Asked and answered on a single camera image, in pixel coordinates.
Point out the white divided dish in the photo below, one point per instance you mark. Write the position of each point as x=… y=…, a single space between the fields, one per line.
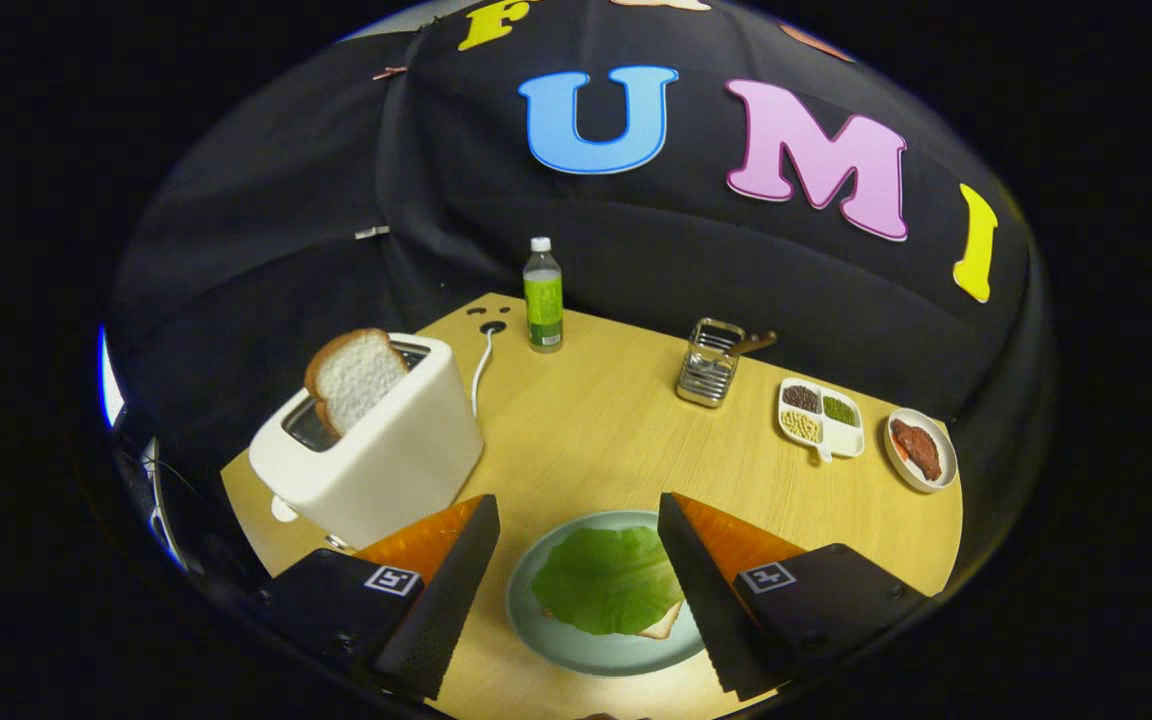
x=844 y=437

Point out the pile of green beans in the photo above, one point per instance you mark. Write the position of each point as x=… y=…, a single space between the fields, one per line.
x=840 y=410

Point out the bread slice under ham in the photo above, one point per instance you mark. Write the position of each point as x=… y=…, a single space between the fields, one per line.
x=664 y=625

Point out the brown meat steak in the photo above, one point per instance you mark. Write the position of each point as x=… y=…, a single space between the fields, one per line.
x=918 y=450

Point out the green lettuce leaf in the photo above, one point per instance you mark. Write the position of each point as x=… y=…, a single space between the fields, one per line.
x=606 y=580

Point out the pile of yellow soybeans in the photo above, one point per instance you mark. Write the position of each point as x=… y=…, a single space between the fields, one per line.
x=801 y=426

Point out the pale green round plate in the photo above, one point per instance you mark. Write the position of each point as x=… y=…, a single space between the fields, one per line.
x=576 y=655

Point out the white toaster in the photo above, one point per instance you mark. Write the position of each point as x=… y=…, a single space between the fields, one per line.
x=386 y=460

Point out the plain white bread slice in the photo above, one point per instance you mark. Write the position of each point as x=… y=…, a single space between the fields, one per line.
x=356 y=375

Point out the small silver clip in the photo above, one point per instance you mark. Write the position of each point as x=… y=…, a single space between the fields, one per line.
x=372 y=232

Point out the white oval plate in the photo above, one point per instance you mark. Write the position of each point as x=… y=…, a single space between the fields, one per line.
x=945 y=470

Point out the pile of dark red beans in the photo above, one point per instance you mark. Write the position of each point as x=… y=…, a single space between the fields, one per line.
x=801 y=397

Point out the small red clip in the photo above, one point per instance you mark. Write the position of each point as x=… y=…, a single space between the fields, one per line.
x=388 y=72

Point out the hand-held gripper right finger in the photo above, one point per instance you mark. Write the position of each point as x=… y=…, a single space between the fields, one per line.
x=711 y=610

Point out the green label plastic bottle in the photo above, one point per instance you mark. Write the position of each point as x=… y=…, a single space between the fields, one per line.
x=543 y=300

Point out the black backdrop cloth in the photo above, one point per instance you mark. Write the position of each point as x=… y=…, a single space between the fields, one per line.
x=686 y=260

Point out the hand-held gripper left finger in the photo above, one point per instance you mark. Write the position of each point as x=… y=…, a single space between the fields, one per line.
x=446 y=610

